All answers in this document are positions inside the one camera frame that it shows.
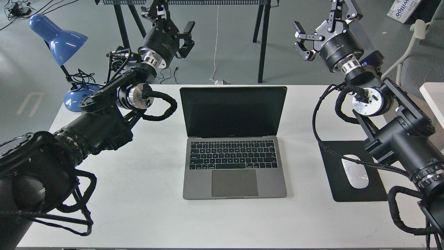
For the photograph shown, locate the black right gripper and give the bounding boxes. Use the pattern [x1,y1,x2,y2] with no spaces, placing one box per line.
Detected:
[293,0,364,73]

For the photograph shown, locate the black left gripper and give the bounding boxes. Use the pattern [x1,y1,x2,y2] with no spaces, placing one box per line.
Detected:
[138,0,195,68]

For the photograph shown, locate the grey laptop computer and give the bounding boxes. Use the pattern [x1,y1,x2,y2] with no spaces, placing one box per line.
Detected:
[180,86,288,200]

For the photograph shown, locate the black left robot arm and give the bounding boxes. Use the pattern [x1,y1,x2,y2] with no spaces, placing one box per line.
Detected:
[1,0,195,250]

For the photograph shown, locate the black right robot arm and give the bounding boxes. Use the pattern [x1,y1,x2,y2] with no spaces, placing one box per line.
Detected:
[293,0,444,250]

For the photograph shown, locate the black trestle table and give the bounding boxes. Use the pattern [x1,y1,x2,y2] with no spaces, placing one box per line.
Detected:
[94,0,280,84]

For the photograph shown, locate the white cardboard box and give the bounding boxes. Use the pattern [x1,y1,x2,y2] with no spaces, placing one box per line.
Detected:
[387,0,422,24]

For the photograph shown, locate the blue desk lamp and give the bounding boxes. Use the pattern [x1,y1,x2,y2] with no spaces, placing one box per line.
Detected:
[29,14,100,112]

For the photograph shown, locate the white side table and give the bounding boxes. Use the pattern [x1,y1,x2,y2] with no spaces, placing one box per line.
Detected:
[420,82,444,128]

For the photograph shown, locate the white computer mouse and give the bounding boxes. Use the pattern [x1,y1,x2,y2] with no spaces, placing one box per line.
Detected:
[341,159,369,189]

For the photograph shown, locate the black mouse pad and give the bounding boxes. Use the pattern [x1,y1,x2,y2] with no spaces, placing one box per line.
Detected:
[320,141,387,202]

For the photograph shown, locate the white hanging cable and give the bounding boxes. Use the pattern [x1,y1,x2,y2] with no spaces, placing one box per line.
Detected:
[209,5,229,85]

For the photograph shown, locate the grey chair white frame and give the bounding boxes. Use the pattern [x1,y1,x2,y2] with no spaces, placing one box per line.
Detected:
[382,0,443,101]

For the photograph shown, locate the black cables on floor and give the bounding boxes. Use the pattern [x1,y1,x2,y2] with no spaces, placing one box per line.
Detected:
[0,0,80,31]

